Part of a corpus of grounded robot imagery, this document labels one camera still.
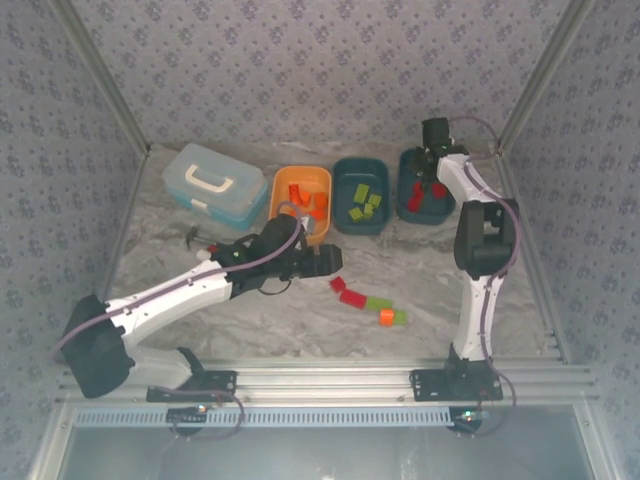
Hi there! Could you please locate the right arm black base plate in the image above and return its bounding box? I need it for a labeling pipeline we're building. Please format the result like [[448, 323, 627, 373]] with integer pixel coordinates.
[[409, 369, 504, 404]]

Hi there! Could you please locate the aluminium frame post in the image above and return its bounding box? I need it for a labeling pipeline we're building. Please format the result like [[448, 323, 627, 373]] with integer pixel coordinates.
[[492, 0, 599, 157], [47, 0, 152, 156]]

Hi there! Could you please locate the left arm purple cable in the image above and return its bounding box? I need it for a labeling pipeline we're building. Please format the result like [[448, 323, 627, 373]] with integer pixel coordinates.
[[52, 200, 307, 354]]

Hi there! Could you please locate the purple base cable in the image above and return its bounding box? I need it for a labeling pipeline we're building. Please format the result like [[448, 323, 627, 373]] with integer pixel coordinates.
[[452, 374, 516, 439], [132, 372, 246, 441]]

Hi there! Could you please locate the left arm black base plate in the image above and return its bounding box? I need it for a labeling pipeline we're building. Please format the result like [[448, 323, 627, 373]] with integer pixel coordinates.
[[146, 370, 238, 404]]

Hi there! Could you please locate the wide aluminium frame rail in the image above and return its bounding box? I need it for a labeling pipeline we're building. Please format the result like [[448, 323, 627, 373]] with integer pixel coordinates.
[[55, 358, 601, 404]]

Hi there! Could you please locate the dark teal plastic container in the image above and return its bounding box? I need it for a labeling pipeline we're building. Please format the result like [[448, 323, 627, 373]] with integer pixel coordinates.
[[331, 156, 391, 236], [397, 147, 457, 227]]

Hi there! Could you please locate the orange plastic container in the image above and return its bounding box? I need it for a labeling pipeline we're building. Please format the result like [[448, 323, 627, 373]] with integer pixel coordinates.
[[268, 164, 334, 247]]

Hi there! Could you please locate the small circuit board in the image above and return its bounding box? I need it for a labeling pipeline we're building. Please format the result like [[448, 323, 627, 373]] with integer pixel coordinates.
[[167, 406, 209, 425], [452, 407, 489, 426]]

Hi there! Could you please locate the slotted grey cable tray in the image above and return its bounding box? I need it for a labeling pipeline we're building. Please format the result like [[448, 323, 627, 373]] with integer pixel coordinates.
[[72, 405, 457, 429]]

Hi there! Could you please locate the frosted panel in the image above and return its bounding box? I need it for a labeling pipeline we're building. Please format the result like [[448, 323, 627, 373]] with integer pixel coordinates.
[[64, 425, 586, 480]]

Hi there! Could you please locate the translucent blue plastic toolbox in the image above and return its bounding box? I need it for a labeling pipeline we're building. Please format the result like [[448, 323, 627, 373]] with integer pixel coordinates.
[[162, 143, 269, 232]]

